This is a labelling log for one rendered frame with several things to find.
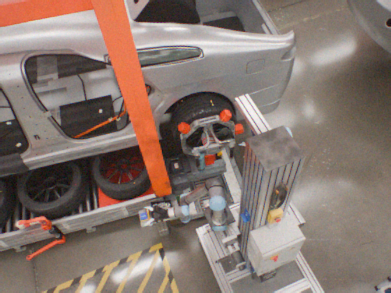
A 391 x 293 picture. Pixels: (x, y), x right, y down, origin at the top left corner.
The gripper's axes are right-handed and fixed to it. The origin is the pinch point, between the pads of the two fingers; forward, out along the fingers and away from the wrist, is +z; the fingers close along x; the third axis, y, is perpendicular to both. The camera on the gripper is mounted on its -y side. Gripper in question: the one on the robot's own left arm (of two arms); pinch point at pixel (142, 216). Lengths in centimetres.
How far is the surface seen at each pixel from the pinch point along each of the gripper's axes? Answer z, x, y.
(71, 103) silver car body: 91, 161, 18
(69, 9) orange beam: -10, 45, -147
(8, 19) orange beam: 18, 40, -152
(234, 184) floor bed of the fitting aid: -67, 84, 119
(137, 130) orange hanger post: -10, 48, -44
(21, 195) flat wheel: 145, 70, 45
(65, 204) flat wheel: 101, 58, 56
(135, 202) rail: 34, 56, 74
